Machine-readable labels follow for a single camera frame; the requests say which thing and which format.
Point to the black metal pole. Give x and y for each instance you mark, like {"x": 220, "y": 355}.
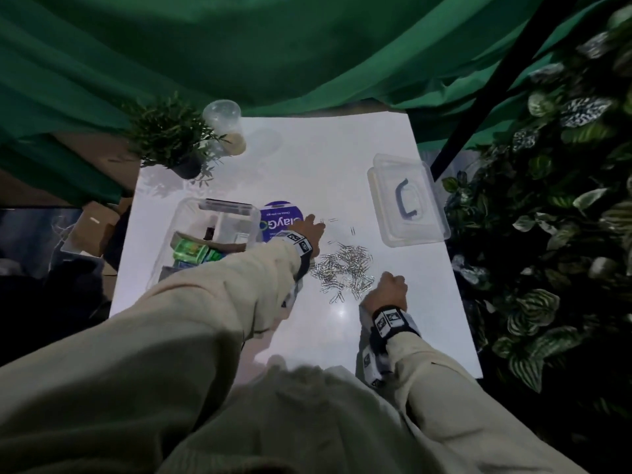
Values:
{"x": 498, "y": 83}

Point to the clear plastic cup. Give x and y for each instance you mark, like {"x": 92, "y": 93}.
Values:
{"x": 222, "y": 113}

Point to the clear plastic box lid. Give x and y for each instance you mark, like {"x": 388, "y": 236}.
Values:
{"x": 424, "y": 227}

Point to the person's left hand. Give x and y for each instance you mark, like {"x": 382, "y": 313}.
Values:
{"x": 313, "y": 231}

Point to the leafy green foliage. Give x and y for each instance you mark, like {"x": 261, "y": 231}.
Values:
{"x": 553, "y": 217}

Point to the green fabric curtain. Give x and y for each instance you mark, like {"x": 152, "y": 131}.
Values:
{"x": 247, "y": 44}

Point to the small open cardboard box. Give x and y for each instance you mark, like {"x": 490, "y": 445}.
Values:
{"x": 94, "y": 227}

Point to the person's right hand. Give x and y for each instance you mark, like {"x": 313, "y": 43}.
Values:
{"x": 390, "y": 291}

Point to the white table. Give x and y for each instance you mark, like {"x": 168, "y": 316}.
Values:
{"x": 321, "y": 157}

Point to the clear plastic storage box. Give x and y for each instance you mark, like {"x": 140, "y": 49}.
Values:
{"x": 192, "y": 217}

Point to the person's beige shirt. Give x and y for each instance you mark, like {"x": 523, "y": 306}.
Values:
{"x": 296, "y": 429}

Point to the thin green sticky note pad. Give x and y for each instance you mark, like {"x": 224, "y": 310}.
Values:
{"x": 215, "y": 255}

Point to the small potted green plant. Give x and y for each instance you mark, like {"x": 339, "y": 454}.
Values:
{"x": 170, "y": 133}

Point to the person's left forearm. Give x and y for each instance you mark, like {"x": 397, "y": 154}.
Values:
{"x": 148, "y": 350}

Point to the pile of silver paper clips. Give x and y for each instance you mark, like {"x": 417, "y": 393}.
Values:
{"x": 345, "y": 271}

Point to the blue round card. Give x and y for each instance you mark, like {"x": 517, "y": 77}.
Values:
{"x": 276, "y": 217}

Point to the person's right forearm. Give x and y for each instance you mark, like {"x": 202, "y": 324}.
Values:
{"x": 469, "y": 414}

